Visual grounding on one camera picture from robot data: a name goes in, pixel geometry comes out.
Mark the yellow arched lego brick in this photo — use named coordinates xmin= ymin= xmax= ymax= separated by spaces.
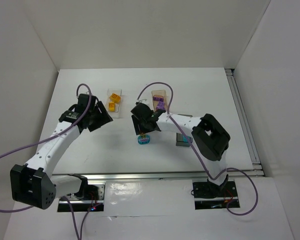
xmin=108 ymin=101 xmax=116 ymax=112

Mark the yellow rounded lego brick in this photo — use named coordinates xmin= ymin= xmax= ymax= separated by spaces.
xmin=109 ymin=93 xmax=121 ymax=104

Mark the teal lego brick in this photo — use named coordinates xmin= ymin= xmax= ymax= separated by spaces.
xmin=177 ymin=133 xmax=193 ymax=142

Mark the purple printed lego piece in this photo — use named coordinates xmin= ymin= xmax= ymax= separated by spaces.
xmin=152 ymin=95 xmax=164 ymax=102

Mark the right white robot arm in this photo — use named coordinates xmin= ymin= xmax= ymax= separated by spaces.
xmin=131 ymin=102 xmax=231 ymax=188

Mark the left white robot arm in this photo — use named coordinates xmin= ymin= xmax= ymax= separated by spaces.
xmin=10 ymin=93 xmax=113 ymax=210

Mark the teal frog oval lego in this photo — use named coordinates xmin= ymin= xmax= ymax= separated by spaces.
xmin=137 ymin=135 xmax=151 ymax=145

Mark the orange transparent container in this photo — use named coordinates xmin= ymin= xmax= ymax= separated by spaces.
xmin=151 ymin=89 xmax=169 ymax=111

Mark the clear plastic container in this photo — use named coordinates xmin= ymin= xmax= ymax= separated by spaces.
xmin=106 ymin=88 xmax=123 ymax=119

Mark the smoky grey container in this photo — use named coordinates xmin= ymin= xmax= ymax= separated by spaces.
xmin=175 ymin=133 xmax=190 ymax=147

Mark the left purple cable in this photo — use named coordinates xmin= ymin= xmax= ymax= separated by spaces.
xmin=0 ymin=83 xmax=103 ymax=240

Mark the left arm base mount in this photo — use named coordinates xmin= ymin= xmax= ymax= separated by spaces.
xmin=66 ymin=182 xmax=106 ymax=213

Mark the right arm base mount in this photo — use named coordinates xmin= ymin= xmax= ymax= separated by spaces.
xmin=190 ymin=181 xmax=240 ymax=210

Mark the aluminium rail right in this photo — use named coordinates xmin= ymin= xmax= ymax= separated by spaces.
xmin=224 ymin=68 xmax=265 ymax=176

